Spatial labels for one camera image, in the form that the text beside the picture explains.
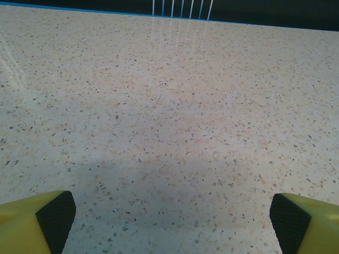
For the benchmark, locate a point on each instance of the blue circuit print wide panel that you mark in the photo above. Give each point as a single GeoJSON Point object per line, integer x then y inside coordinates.
{"type": "Point", "coordinates": [265, 10]}

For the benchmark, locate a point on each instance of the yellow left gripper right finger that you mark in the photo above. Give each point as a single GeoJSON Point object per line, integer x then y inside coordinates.
{"type": "Point", "coordinates": [315, 230]}

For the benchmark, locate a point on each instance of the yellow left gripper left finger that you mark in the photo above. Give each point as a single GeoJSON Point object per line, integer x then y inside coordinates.
{"type": "Point", "coordinates": [18, 227]}

